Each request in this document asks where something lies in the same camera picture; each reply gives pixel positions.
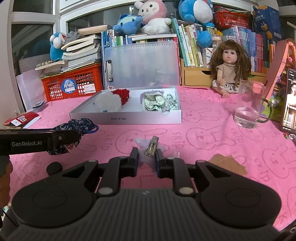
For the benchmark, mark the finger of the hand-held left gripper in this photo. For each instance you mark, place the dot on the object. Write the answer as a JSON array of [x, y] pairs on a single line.
[[66, 138]]

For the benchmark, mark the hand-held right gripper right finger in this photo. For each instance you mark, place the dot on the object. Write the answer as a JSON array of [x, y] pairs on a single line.
[[160, 164]]

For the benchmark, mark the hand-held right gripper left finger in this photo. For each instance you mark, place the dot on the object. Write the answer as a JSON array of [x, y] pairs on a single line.
[[133, 162]]

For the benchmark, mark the silver metal clip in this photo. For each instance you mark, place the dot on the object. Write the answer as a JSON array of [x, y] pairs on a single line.
[[151, 148]]

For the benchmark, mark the navy patterned cloth pouch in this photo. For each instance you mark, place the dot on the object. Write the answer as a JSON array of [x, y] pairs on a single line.
[[78, 124]]

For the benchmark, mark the clear plastic wrapper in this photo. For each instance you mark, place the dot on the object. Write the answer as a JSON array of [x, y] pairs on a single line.
[[141, 142]]

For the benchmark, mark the black round lid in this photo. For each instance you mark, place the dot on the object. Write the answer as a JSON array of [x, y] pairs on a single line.
[[54, 168]]

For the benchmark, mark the white cardboard box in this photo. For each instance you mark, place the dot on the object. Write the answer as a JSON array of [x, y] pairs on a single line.
[[124, 119]]

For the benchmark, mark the green floral cloth pouch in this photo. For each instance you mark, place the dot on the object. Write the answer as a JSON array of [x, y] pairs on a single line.
[[152, 102]]

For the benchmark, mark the red knitted pouch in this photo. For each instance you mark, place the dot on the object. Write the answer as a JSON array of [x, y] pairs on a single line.
[[122, 95]]

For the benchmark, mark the white paper sheet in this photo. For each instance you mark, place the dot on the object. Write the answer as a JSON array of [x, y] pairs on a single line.
[[33, 122]]

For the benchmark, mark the red booklet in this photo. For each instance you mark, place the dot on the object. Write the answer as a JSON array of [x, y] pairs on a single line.
[[20, 119]]

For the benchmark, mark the small black device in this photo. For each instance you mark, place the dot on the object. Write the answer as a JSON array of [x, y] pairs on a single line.
[[38, 104]]

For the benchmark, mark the pink rabbit print towel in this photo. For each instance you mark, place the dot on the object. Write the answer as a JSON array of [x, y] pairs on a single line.
[[208, 143]]

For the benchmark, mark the white paper sheets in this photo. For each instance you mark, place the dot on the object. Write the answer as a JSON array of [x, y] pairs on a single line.
[[30, 90]]

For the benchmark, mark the red plastic crate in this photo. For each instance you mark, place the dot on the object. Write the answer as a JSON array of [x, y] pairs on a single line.
[[76, 76]]

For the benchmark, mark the brown cardboard piece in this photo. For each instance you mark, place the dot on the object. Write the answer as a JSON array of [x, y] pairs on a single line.
[[229, 164]]

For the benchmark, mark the grey cutting mat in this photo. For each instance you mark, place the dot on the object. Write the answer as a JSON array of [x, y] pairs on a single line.
[[30, 64]]

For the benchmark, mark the stack of books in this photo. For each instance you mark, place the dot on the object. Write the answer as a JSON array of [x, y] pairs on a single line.
[[78, 55]]

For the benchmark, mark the blue and white plush toy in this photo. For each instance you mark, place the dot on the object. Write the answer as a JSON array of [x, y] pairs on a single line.
[[55, 49]]

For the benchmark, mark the wooden drawer organizer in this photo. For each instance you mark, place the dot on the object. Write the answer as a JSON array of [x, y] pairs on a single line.
[[196, 74]]

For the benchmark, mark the clear glass pitcher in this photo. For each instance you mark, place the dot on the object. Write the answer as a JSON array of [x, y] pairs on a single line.
[[245, 115]]

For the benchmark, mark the translucent clipboard folder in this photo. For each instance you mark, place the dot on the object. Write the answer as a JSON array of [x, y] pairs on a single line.
[[143, 62]]

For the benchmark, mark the grey crumpled cloth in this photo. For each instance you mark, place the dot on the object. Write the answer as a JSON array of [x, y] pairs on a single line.
[[72, 35]]

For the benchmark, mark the brown-haired doll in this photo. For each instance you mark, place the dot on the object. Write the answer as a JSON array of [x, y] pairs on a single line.
[[227, 69]]

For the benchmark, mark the small white carton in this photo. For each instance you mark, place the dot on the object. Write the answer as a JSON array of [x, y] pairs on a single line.
[[208, 56]]

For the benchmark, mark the row of shelf books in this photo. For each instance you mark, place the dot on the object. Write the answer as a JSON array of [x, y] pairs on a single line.
[[192, 46]]

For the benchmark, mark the small blue plush toy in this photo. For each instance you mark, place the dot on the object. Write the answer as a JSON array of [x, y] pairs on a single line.
[[127, 25]]

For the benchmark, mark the smartphone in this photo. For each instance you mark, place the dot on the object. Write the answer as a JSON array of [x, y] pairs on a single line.
[[291, 104]]

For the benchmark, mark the pink rabbit plush toy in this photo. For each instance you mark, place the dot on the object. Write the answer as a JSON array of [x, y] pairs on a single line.
[[153, 14]]

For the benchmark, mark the pink stand holder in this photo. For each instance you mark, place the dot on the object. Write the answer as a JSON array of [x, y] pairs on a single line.
[[277, 64]]

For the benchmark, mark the large blue plush toy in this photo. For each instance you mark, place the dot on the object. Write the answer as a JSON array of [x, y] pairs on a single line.
[[194, 11]]

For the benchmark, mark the red plastic basket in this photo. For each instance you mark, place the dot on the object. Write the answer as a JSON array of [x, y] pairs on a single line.
[[231, 19]]

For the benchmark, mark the blue cardboard box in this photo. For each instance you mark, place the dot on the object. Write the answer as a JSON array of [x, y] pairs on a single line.
[[267, 23]]

